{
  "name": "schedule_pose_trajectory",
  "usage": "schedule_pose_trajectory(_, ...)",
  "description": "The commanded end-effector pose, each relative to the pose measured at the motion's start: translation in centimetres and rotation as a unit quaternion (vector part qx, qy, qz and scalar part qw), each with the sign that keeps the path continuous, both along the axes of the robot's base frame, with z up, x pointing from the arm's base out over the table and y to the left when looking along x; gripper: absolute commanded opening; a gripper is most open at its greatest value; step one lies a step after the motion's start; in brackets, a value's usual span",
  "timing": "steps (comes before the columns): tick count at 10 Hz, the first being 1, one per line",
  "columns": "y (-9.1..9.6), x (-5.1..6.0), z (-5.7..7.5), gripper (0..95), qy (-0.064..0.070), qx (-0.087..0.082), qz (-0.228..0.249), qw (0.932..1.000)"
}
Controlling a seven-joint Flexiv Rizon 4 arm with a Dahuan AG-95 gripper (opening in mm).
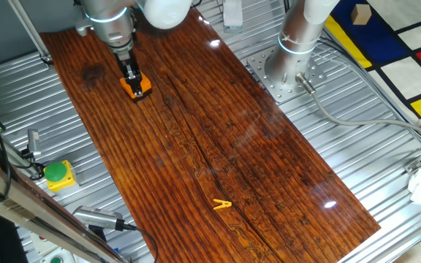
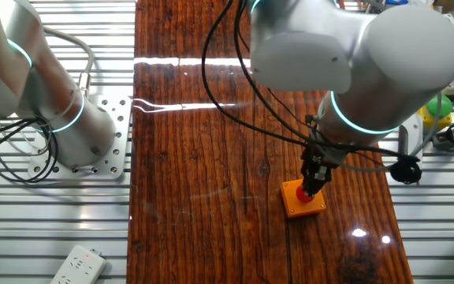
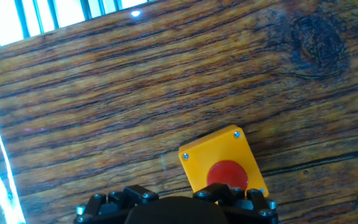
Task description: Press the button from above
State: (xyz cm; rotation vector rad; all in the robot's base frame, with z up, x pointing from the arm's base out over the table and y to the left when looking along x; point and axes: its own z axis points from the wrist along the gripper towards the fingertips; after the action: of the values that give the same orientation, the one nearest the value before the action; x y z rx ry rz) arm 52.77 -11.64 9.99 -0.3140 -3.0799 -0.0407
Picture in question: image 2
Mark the orange box red push button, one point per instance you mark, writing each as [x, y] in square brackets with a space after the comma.
[302, 207]

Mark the yellow box green mushroom button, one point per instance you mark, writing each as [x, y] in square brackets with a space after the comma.
[441, 108]

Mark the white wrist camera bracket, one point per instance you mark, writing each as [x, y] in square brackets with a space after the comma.
[410, 134]

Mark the wood grain table mat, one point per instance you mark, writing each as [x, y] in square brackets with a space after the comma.
[211, 197]

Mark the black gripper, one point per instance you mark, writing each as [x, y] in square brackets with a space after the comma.
[323, 154]

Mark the white power strip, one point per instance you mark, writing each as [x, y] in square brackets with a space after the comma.
[78, 268]

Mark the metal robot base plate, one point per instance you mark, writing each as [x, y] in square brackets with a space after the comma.
[118, 130]

